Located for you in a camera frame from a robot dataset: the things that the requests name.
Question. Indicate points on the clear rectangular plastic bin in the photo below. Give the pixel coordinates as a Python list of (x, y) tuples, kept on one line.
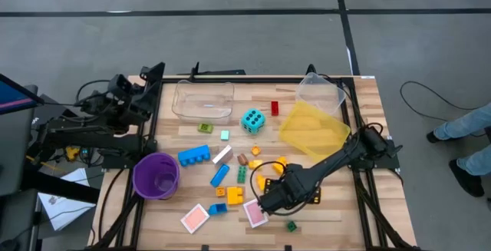
[(203, 118)]

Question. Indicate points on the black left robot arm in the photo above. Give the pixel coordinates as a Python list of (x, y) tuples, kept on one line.
[(76, 137)]

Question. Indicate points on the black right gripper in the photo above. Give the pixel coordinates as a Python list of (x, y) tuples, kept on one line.
[(289, 185)]

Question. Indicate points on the white paper sheet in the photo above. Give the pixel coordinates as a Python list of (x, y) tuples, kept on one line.
[(65, 209)]

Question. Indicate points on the red toy brick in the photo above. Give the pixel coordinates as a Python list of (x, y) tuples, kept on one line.
[(274, 108)]

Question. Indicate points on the red pink playing card box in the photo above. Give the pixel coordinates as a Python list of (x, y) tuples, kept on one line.
[(254, 214)]

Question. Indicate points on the black computer case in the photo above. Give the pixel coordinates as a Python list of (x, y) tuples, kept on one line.
[(50, 109)]

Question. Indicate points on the large yellow toy brick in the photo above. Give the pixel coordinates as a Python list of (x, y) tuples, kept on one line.
[(234, 196)]

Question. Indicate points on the yellow connector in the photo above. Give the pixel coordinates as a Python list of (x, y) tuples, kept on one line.
[(72, 153)]

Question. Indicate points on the salmon pink playing card box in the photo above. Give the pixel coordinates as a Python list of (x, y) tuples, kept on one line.
[(195, 218)]

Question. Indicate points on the orange single-stud brick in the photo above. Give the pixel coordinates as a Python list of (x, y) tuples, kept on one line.
[(256, 150)]

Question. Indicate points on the monitor with blue screen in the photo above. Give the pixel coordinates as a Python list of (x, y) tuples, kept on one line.
[(11, 97)]

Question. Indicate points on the blue long toy brick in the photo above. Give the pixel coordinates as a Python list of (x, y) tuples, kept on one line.
[(219, 176)]

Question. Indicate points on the dark green small brick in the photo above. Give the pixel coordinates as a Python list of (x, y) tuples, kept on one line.
[(291, 226)]

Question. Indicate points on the brown small toy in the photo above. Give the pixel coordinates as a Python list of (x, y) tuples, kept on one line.
[(242, 159)]

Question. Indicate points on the lime green toy brick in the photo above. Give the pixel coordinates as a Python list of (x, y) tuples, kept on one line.
[(205, 127)]

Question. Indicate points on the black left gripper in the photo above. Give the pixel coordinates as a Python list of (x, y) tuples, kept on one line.
[(120, 109)]

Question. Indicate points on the yellow translucent plastic bin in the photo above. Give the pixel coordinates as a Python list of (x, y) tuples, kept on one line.
[(310, 132)]

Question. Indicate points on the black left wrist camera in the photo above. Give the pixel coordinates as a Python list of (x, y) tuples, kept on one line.
[(119, 84)]

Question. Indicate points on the person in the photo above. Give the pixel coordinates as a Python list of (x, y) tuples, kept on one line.
[(468, 122)]

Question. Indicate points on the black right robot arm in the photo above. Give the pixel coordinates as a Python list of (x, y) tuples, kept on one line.
[(337, 155)]

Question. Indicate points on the large blue four-stud brick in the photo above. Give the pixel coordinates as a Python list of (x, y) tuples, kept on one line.
[(193, 156)]

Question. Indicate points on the yellow sloped toy brick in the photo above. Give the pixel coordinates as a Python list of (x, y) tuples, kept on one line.
[(261, 182)]

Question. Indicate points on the green studded toy brick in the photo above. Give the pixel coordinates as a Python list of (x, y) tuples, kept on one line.
[(241, 174)]

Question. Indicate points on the teal foam die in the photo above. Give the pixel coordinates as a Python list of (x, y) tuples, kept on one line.
[(253, 122)]

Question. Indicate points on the mint small block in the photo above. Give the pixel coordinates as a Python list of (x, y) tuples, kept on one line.
[(225, 135)]

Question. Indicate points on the clear plastic container with label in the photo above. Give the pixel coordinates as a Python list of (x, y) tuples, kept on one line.
[(320, 90)]

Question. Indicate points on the teal plastic bin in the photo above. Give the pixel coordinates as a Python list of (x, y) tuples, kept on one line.
[(217, 209)]

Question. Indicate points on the purple plastic bucket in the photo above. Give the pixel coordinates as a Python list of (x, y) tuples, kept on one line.
[(145, 182)]

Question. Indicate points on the small yellow toy brick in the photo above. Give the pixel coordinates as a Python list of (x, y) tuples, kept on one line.
[(255, 164)]

